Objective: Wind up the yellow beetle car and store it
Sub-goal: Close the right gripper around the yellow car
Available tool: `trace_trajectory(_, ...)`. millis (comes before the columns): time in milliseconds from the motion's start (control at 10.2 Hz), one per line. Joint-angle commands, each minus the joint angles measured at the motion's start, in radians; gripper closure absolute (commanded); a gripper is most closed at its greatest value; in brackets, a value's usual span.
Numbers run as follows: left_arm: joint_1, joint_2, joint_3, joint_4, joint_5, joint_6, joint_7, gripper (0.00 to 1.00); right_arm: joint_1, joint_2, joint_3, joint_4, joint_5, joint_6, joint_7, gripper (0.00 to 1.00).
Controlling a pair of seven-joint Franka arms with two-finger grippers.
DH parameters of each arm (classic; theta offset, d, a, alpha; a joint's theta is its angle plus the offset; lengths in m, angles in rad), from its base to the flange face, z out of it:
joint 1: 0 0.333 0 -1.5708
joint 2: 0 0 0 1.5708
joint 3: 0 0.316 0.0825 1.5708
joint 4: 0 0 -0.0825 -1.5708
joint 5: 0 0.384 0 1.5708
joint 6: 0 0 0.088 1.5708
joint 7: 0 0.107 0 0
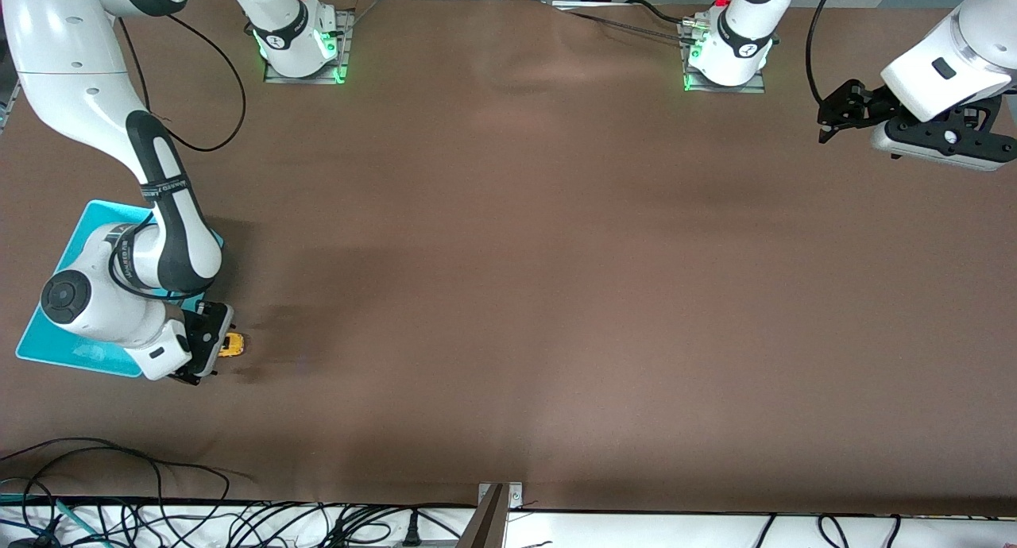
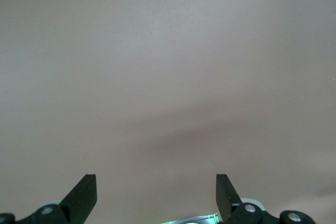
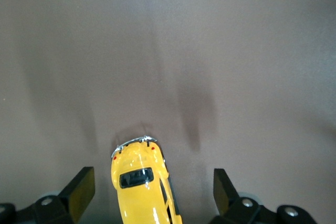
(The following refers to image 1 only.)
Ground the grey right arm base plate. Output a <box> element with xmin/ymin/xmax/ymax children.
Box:
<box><xmin>264</xmin><ymin>8</ymin><xmax>352</xmax><ymax>85</ymax></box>

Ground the grey metal camera mount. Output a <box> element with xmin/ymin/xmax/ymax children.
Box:
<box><xmin>457</xmin><ymin>482</ymin><xmax>525</xmax><ymax>548</ymax></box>

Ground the black base cable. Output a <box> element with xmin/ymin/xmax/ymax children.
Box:
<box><xmin>626</xmin><ymin>0</ymin><xmax>700</xmax><ymax>26</ymax></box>

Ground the grey thin cable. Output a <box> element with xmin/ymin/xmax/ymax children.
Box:
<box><xmin>556</xmin><ymin>6</ymin><xmax>700</xmax><ymax>44</ymax></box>

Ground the brown table cover sheet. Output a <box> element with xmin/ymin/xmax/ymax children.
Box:
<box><xmin>0</xmin><ymin>0</ymin><xmax>1017</xmax><ymax>517</ymax></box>

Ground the teal cable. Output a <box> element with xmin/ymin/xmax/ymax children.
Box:
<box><xmin>0</xmin><ymin>492</ymin><xmax>112</xmax><ymax>548</ymax></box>

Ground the grey left arm base plate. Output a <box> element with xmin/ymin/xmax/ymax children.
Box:
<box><xmin>682</xmin><ymin>20</ymin><xmax>768</xmax><ymax>95</ymax></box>

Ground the black cable tangle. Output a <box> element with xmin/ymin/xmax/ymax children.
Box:
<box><xmin>0</xmin><ymin>473</ymin><xmax>478</xmax><ymax>548</ymax></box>

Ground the teal plastic storage bin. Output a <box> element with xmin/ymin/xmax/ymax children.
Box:
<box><xmin>16</xmin><ymin>200</ymin><xmax>226</xmax><ymax>378</ymax></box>

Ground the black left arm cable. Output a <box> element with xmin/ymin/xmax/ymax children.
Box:
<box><xmin>806</xmin><ymin>0</ymin><xmax>843</xmax><ymax>109</ymax></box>

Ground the black right arm loop cable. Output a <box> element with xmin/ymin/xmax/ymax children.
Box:
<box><xmin>119</xmin><ymin>14</ymin><xmax>246</xmax><ymax>152</ymax></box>

